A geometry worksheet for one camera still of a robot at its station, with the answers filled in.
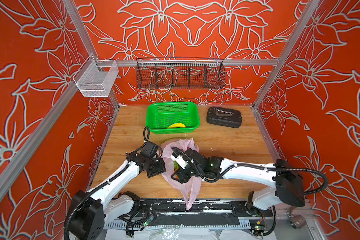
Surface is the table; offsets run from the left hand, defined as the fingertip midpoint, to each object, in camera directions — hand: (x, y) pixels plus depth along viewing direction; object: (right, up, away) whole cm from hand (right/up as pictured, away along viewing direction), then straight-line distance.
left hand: (166, 169), depth 79 cm
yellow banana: (+5, +23, +25) cm, 34 cm away
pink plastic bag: (+12, -5, -13) cm, 19 cm away
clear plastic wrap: (+1, -25, -12) cm, 28 cm away
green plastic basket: (-8, +30, +35) cm, 47 cm away
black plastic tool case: (+39, +29, +24) cm, 54 cm away
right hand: (+3, -1, -7) cm, 7 cm away
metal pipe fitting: (+60, -20, -13) cm, 65 cm away
